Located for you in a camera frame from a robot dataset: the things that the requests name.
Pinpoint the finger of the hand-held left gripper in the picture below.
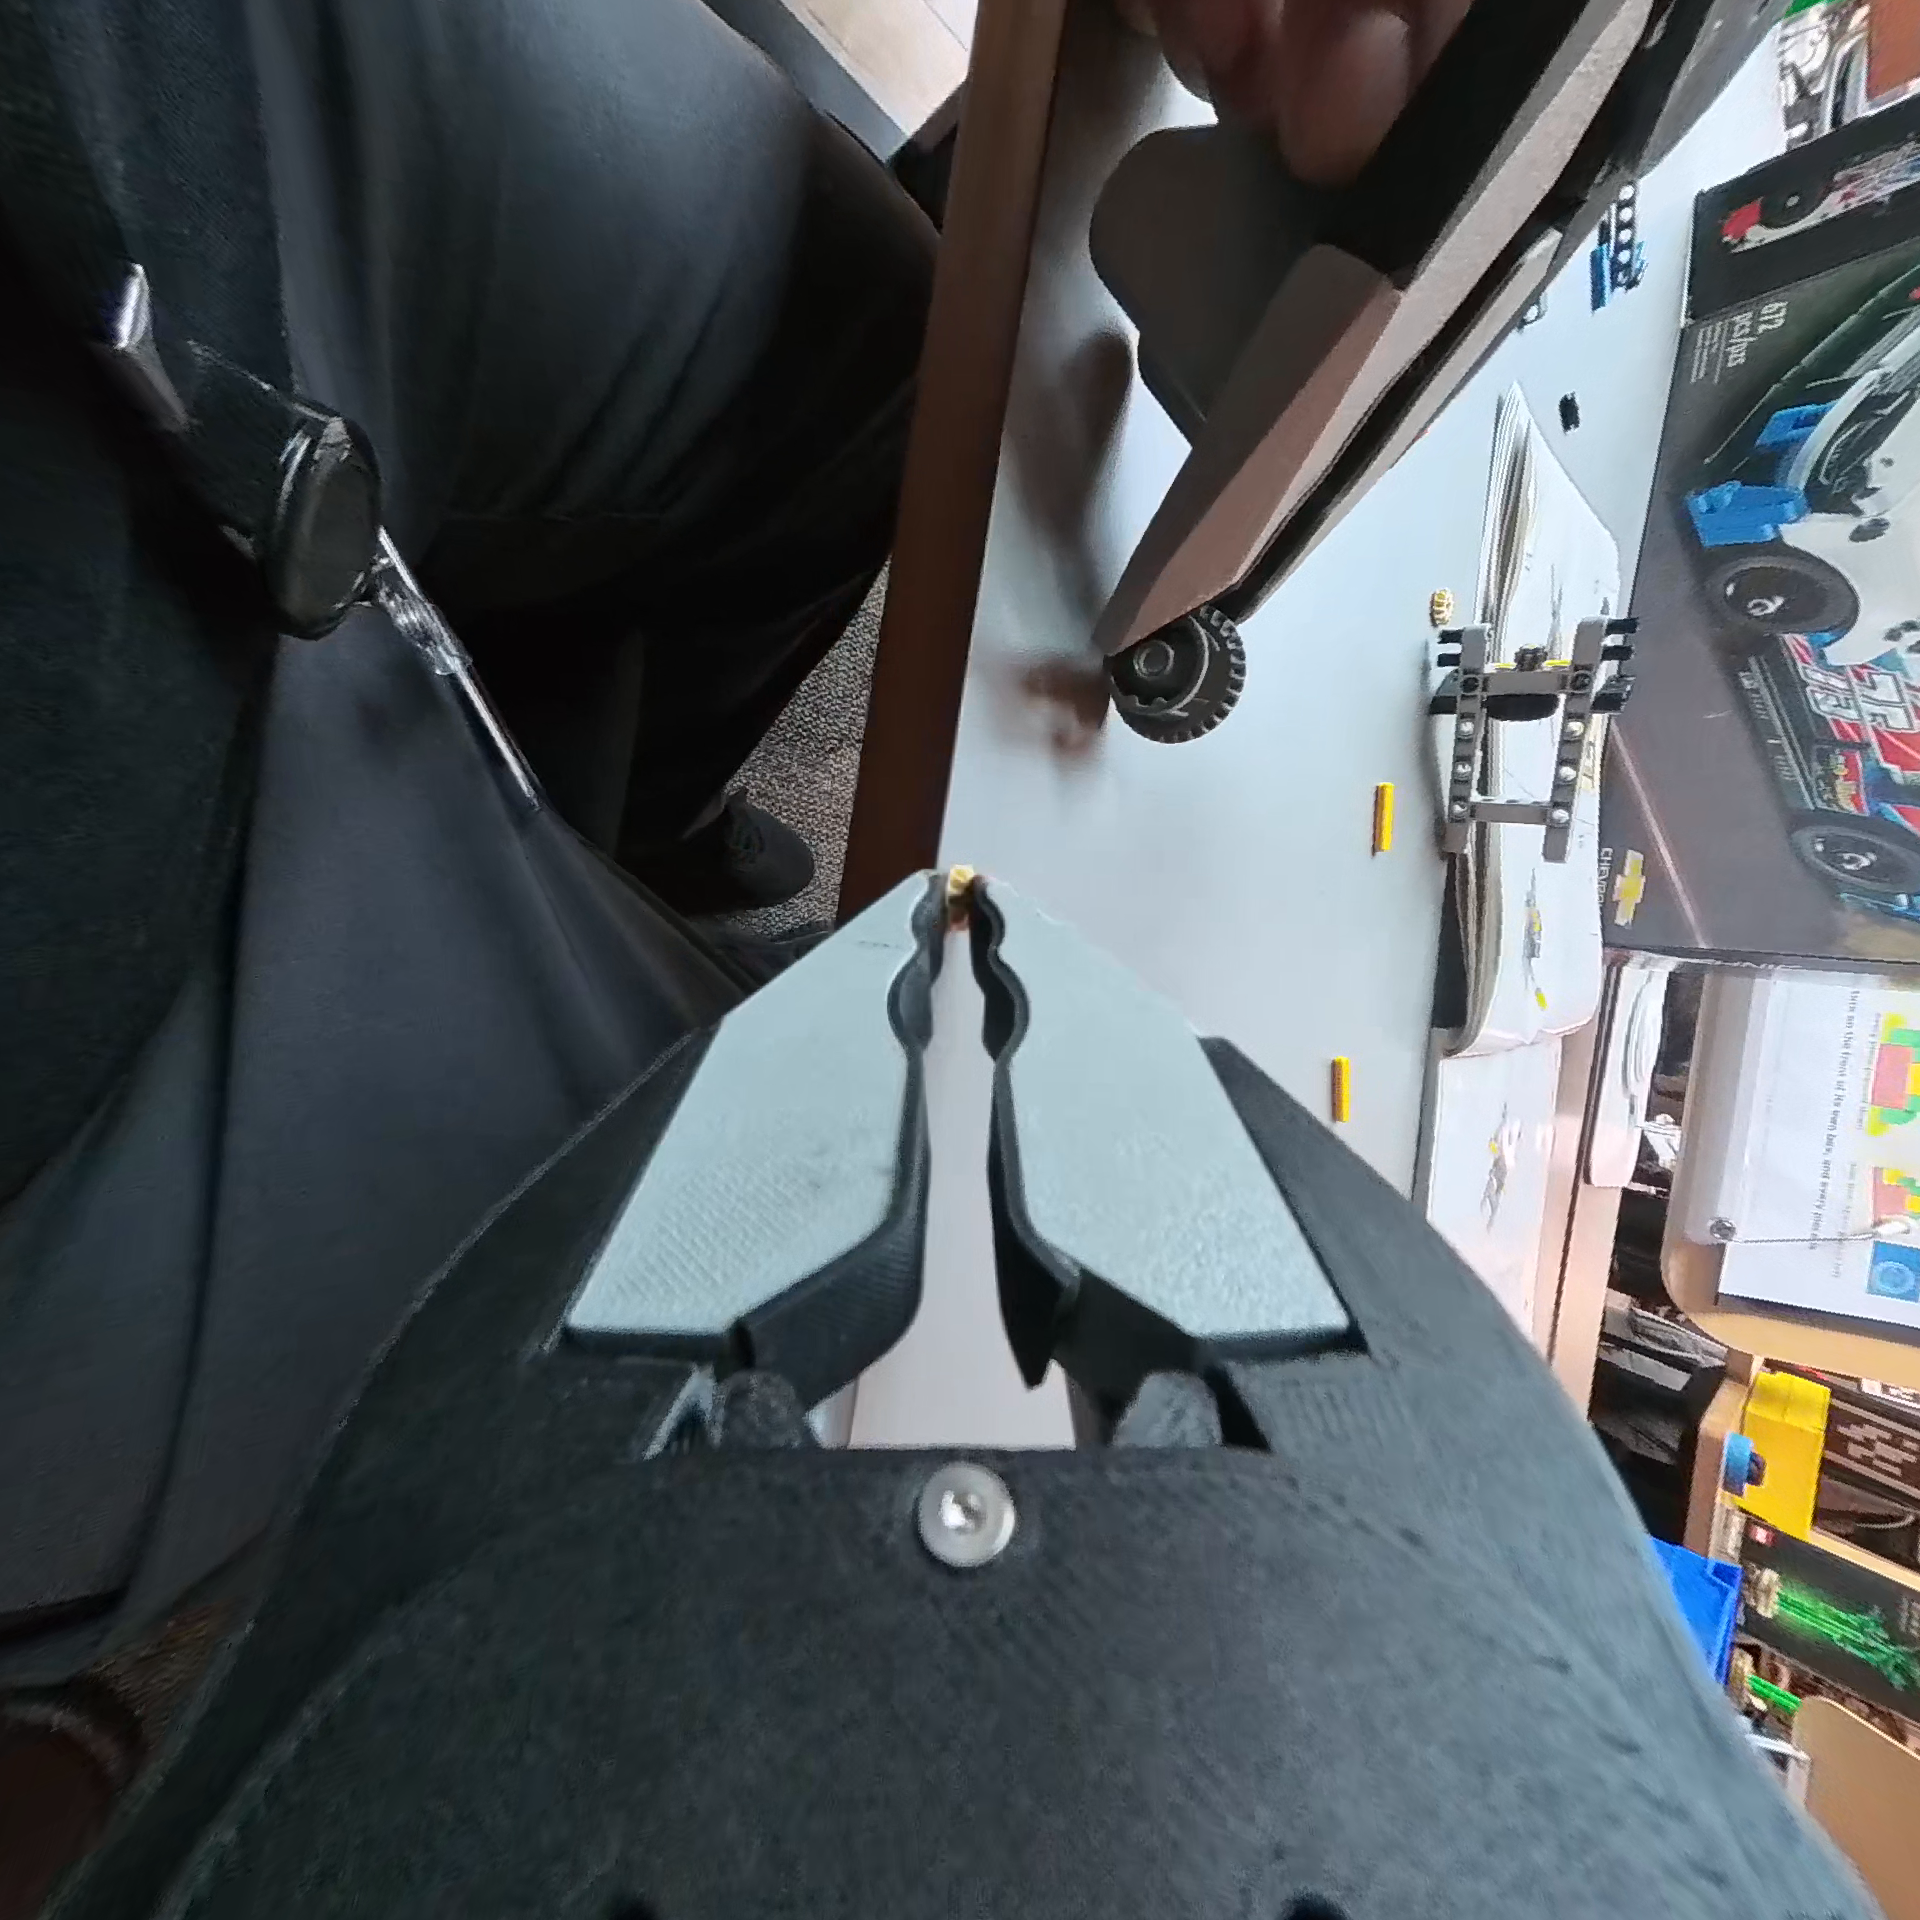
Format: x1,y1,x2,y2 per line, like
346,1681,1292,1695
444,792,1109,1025
1103,233,1569,657

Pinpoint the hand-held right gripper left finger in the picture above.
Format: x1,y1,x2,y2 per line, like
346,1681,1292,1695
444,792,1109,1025
563,874,954,1412

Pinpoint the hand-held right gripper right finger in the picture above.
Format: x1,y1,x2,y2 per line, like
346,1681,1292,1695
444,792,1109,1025
967,874,1358,1388

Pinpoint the grey toy differential gear assembly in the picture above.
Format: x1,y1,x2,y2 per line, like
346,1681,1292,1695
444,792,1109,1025
1103,600,1248,750

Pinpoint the grey beam frame assembly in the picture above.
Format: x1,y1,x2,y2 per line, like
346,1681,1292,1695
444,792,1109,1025
1431,610,1639,874

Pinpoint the black toy set box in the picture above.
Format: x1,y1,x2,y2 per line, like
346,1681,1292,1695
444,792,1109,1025
1598,103,1920,960

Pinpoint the person's left hand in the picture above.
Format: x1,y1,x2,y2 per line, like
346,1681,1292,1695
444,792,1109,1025
1120,0,1454,191

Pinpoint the pile of loose toy bricks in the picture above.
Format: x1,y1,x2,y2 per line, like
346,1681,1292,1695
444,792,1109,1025
1583,164,1646,309

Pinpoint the person's black shoe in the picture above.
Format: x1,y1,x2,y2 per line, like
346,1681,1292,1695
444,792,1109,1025
693,781,822,910

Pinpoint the building instruction booklet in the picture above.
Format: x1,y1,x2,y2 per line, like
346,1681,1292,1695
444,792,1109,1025
1419,379,1628,1316

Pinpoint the white printed paper sheet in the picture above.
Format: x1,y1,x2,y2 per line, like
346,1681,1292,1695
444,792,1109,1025
1709,966,1920,1311

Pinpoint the yellow plastic box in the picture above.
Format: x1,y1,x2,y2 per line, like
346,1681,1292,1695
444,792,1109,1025
1726,1365,1832,1550

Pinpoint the blue plastic bin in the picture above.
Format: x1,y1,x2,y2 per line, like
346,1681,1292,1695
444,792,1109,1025
1639,1530,1753,1689

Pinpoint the black round badge reel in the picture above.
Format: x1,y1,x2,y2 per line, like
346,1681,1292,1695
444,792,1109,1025
265,405,548,815

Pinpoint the dark box with green print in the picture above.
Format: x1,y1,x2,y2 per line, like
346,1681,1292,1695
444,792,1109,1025
1738,1530,1920,1700

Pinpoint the brown cardboard box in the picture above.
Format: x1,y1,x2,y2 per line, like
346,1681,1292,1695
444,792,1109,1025
1796,1695,1920,1881

